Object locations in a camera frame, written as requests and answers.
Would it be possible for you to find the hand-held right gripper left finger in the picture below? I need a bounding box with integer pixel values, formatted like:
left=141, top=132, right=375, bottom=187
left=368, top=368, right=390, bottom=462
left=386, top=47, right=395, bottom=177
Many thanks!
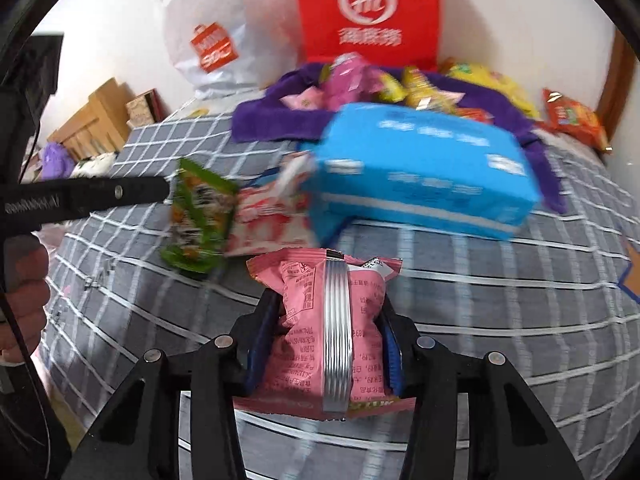
left=60, top=287, right=283, bottom=480

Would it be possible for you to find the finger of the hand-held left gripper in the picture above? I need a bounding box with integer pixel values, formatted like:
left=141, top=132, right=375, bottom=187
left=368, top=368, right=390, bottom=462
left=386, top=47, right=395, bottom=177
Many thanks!
left=65, top=176, right=171, bottom=219

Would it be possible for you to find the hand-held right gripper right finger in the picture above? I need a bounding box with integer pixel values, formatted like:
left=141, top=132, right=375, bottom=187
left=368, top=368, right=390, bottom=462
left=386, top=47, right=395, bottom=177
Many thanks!
left=382, top=295, right=586, bottom=480

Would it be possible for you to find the green snack packet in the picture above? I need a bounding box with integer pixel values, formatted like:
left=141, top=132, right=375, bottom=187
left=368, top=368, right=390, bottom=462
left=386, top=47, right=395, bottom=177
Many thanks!
left=160, top=157, right=240, bottom=276

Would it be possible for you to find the small red snack packet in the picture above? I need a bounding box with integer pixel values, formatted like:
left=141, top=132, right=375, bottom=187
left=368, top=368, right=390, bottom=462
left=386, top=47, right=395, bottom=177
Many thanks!
left=456, top=106, right=496, bottom=125

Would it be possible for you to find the person's left hand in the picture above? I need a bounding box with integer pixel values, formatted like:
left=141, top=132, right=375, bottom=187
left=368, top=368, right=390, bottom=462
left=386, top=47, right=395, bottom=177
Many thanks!
left=0, top=247, right=51, bottom=366

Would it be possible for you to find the white soft bundle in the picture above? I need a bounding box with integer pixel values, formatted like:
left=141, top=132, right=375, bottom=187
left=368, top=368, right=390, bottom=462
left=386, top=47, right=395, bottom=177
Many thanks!
left=72, top=152, right=117, bottom=179

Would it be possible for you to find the purple soft bundle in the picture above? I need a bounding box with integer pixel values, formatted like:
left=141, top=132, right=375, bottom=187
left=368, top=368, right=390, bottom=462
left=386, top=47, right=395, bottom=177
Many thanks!
left=40, top=142, right=74, bottom=181

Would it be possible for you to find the wooden furniture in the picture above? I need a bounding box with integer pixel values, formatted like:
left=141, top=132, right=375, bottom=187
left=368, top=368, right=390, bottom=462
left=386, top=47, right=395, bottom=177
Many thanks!
left=47, top=77, right=136, bottom=158

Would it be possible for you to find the small patterned box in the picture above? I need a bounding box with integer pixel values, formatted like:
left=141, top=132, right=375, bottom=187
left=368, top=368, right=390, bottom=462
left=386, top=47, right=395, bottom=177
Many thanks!
left=125, top=89, right=166, bottom=128

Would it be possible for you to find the grey checked blanket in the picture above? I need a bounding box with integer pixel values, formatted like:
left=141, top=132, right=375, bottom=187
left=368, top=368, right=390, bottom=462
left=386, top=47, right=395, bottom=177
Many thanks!
left=35, top=110, right=640, bottom=480

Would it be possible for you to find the white and pink snack packet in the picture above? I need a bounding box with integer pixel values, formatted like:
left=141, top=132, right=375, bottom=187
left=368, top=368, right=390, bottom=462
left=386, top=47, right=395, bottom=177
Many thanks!
left=225, top=152, right=318, bottom=258

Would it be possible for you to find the purple cloth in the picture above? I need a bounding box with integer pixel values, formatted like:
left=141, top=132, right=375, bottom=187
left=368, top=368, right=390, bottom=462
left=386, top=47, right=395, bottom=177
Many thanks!
left=232, top=62, right=568, bottom=213

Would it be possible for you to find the blue tissue pack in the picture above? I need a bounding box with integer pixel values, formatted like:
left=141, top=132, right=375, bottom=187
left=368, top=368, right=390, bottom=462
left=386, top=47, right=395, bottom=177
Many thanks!
left=300, top=102, right=543, bottom=246

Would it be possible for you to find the small light pink packet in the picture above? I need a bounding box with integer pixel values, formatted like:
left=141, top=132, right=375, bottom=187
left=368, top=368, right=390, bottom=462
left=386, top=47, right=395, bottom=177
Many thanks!
left=281, top=86, right=326, bottom=111

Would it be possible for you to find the white plastic bag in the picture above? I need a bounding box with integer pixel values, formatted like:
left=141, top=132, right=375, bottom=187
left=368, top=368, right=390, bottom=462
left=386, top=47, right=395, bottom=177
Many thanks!
left=157, top=0, right=306, bottom=101

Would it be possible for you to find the magenta snack packet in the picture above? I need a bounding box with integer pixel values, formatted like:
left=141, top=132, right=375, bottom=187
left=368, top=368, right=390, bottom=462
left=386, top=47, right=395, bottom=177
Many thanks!
left=320, top=54, right=381, bottom=108

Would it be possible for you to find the red paper bag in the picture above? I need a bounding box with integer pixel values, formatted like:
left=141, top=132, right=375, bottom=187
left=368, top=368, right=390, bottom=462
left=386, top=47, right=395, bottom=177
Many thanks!
left=290, top=0, right=443, bottom=72

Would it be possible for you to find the yellow snack packet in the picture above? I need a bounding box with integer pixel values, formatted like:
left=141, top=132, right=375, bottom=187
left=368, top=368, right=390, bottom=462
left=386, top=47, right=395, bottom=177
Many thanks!
left=402, top=66, right=458, bottom=113
left=380, top=72, right=406, bottom=103

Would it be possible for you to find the yellow chip bag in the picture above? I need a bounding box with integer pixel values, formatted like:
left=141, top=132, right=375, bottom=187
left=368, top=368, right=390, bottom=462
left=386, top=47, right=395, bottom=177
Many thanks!
left=447, top=62, right=541, bottom=121

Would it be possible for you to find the orange chip bag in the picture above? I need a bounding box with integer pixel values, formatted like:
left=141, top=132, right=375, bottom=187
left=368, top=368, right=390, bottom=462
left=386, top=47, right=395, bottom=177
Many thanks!
left=542, top=88, right=611, bottom=151

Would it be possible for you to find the wooden door frame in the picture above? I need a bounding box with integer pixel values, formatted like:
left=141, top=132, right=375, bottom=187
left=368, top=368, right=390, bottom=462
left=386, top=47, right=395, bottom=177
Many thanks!
left=597, top=30, right=638, bottom=111

